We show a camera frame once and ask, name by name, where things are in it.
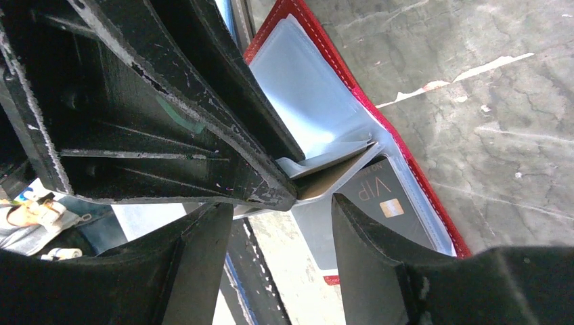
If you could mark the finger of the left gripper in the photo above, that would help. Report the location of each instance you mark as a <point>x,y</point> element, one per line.
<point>108,109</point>
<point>201,34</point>

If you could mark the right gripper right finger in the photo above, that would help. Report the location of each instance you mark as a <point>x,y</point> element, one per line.
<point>388,279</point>

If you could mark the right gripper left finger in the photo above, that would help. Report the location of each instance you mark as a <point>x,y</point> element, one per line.
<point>169,276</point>

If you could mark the black VIP credit card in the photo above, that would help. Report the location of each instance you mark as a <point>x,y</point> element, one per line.
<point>376,190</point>

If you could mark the gold VIP credit card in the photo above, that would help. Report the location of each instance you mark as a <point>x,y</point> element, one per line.
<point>323,183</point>

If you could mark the red card holder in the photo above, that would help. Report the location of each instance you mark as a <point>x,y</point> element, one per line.
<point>331,118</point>

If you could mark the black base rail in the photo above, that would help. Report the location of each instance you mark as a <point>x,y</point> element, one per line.
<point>248,293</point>

